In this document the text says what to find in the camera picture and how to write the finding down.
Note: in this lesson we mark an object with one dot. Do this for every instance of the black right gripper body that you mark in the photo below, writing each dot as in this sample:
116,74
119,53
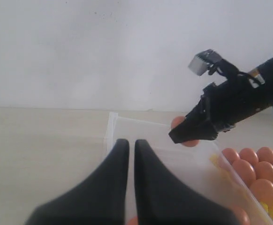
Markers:
226,104

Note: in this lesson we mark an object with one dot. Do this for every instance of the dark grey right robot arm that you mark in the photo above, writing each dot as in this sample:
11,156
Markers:
260,78

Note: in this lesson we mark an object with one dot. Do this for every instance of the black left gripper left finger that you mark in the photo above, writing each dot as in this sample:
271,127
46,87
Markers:
97,200

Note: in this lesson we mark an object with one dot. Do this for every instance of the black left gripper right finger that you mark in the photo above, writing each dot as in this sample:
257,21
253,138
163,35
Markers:
162,199

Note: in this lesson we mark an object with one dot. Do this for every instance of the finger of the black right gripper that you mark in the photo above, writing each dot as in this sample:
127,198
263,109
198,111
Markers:
197,125

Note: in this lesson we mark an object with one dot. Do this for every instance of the clear plastic bin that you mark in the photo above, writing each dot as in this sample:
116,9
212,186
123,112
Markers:
203,167

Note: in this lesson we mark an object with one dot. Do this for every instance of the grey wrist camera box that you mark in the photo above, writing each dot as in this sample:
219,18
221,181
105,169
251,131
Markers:
212,62

